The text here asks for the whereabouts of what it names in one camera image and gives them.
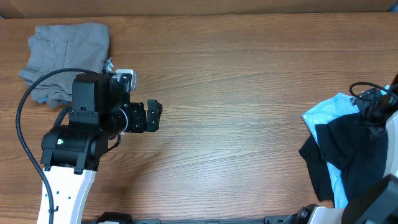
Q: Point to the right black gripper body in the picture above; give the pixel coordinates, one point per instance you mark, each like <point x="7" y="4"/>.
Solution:
<point x="367" y="101"/>

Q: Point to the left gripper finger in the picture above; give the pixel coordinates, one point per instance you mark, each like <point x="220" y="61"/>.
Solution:
<point x="153" y="120"/>
<point x="154" y="108"/>

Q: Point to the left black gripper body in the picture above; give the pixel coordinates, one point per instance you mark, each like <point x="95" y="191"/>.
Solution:
<point x="135" y="122"/>

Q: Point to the black t-shirt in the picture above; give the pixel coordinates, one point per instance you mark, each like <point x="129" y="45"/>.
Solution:
<point x="344" y="159"/>

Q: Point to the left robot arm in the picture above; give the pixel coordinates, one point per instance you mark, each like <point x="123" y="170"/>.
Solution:
<point x="101" y="110"/>

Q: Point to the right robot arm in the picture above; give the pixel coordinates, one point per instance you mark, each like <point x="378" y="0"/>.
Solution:
<point x="379" y="203"/>

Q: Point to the light blue t-shirt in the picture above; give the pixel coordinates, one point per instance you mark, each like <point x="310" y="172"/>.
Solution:
<point x="333" y="108"/>

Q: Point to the blue frayed denim garment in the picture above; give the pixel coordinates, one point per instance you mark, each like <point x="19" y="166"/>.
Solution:
<point x="108" y="66"/>

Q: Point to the grey folded shorts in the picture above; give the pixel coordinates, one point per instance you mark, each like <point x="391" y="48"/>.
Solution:
<point x="55" y="47"/>

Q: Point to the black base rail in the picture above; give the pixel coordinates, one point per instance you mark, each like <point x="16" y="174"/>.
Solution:
<point x="116" y="218"/>

